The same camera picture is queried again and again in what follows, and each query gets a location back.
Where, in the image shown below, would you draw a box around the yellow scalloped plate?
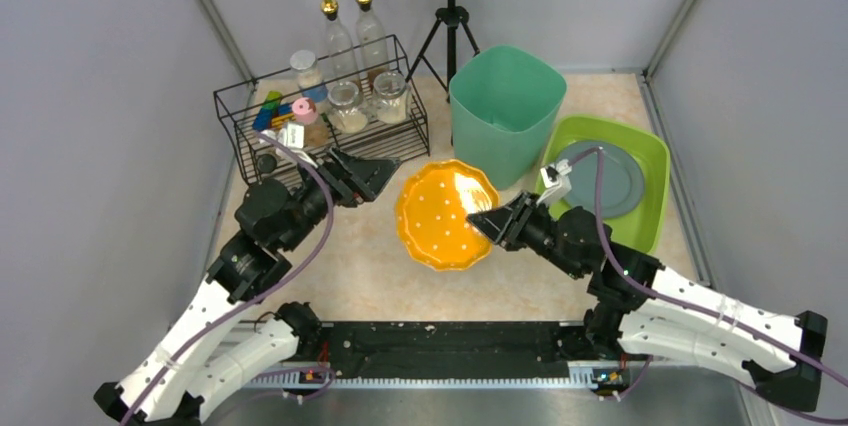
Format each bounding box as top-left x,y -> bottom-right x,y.
395,159 -> 499,272

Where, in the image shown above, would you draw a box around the pink lid spice jar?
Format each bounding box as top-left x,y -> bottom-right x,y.
291,97 -> 330,147

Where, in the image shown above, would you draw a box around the large clear glass jar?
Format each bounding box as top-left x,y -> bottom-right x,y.
328,81 -> 368,134

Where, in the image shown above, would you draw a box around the black lid spice jar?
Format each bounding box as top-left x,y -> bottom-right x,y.
256,154 -> 278,175

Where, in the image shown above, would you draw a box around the grey-blue plate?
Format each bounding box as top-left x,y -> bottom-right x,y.
557,140 -> 645,219

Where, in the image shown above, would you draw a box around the oil bottle gold cap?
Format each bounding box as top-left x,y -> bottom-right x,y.
320,0 -> 362,88
355,0 -> 389,84

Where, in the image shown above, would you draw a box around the blue label jar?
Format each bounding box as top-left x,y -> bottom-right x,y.
290,50 -> 329,112

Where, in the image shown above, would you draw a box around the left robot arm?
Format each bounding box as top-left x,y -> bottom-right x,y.
94,148 -> 401,425

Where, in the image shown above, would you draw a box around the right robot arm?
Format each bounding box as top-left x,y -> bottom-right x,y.
467,192 -> 828,413

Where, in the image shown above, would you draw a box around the colourful toy blocks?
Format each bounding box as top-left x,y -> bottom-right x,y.
252,90 -> 294,132

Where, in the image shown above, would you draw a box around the green plastic tub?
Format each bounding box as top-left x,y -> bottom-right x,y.
541,114 -> 671,253

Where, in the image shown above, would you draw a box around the teal plastic bin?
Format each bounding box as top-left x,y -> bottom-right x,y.
449,45 -> 567,190

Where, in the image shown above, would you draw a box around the black tripod stand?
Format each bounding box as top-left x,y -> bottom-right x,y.
406,0 -> 481,100

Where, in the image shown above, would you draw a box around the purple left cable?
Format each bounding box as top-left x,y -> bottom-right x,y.
119,131 -> 337,426

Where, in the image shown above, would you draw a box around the purple cable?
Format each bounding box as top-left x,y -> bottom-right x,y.
119,131 -> 337,426
563,145 -> 848,426

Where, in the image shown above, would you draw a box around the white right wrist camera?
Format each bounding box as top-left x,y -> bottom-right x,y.
537,159 -> 572,207

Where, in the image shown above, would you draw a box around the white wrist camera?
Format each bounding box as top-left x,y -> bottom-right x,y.
537,159 -> 572,207
275,122 -> 318,167

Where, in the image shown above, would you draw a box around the black wire rack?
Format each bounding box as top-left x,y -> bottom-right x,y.
213,64 -> 431,187

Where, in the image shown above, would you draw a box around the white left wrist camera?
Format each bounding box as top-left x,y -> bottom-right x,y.
275,122 -> 318,167

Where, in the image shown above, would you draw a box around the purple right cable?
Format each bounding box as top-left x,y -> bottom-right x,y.
563,145 -> 848,426

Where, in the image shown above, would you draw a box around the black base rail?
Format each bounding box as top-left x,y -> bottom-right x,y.
218,316 -> 730,401

